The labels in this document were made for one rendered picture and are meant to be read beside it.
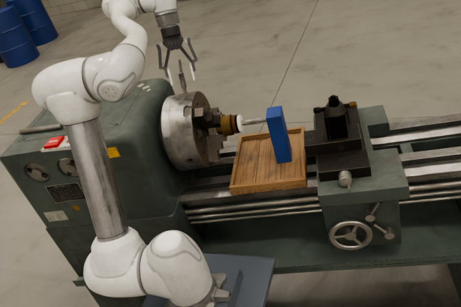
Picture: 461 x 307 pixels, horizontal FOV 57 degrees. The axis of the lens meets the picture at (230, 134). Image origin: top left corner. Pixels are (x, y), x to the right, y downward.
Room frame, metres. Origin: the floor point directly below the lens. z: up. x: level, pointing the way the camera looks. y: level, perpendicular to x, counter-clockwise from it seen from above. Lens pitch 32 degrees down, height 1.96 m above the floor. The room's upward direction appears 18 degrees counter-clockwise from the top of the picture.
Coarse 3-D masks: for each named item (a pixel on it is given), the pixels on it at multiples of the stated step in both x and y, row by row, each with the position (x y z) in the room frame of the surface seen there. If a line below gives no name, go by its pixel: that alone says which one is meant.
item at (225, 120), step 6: (222, 114) 1.51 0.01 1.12; (228, 114) 1.50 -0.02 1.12; (222, 120) 1.47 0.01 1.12; (228, 120) 1.46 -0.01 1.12; (234, 120) 1.46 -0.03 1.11; (222, 126) 1.46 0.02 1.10; (228, 126) 1.45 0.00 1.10; (234, 126) 1.44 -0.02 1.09; (222, 132) 1.45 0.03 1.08; (228, 132) 1.45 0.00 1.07; (234, 132) 1.45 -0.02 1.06; (240, 132) 1.46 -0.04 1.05
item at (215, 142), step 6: (204, 138) 1.48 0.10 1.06; (210, 138) 1.47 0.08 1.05; (216, 138) 1.46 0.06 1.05; (222, 138) 1.46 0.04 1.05; (210, 144) 1.46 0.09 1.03; (216, 144) 1.45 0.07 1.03; (222, 144) 1.47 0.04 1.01; (210, 150) 1.45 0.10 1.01; (216, 150) 1.44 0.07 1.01; (210, 156) 1.44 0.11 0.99; (216, 156) 1.43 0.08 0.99; (210, 162) 1.45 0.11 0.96
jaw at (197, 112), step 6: (186, 108) 1.47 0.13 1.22; (192, 108) 1.46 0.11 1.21; (198, 108) 1.46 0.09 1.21; (186, 114) 1.44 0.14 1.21; (192, 114) 1.44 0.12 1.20; (198, 114) 1.44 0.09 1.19; (204, 114) 1.45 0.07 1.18; (210, 114) 1.46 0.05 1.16; (198, 120) 1.45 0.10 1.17; (204, 120) 1.44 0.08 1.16; (210, 120) 1.44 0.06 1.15; (216, 120) 1.46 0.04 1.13; (204, 126) 1.47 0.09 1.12; (210, 126) 1.47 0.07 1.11; (216, 126) 1.46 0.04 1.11
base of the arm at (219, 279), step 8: (216, 280) 0.98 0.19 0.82; (224, 280) 0.98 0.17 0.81; (216, 288) 0.93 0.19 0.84; (208, 296) 0.90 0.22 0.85; (216, 296) 0.90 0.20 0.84; (224, 296) 0.90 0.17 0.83; (168, 304) 0.94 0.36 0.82; (200, 304) 0.88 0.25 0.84; (208, 304) 0.89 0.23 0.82; (216, 304) 0.90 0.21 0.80
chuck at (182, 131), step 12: (180, 96) 1.55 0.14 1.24; (192, 96) 1.52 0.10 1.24; (204, 96) 1.64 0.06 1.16; (180, 108) 1.47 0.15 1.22; (204, 108) 1.59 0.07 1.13; (180, 120) 1.43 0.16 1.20; (192, 120) 1.42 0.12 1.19; (180, 132) 1.40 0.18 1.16; (192, 132) 1.39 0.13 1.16; (204, 132) 1.55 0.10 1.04; (180, 144) 1.39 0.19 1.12; (192, 144) 1.37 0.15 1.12; (204, 144) 1.46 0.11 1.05; (180, 156) 1.39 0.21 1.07; (192, 156) 1.37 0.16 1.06; (204, 156) 1.41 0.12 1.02; (192, 168) 1.42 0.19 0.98
